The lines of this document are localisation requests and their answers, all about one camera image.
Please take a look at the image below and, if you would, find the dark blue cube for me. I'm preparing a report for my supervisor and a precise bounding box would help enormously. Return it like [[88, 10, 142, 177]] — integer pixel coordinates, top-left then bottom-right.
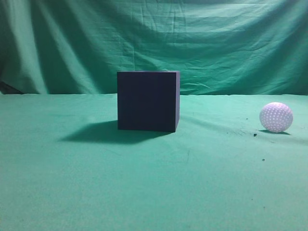
[[117, 71, 180, 132]]

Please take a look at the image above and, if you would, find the green table cloth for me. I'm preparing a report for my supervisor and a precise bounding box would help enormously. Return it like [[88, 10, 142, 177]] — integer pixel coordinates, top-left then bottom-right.
[[0, 94, 308, 231]]

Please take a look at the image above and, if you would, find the green cloth backdrop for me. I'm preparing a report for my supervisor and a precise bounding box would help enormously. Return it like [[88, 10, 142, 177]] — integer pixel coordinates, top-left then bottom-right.
[[0, 0, 308, 95]]

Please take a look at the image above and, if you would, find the white dimpled ball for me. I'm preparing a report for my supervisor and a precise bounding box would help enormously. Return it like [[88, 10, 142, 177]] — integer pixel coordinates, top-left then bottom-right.
[[259, 102, 294, 133]]

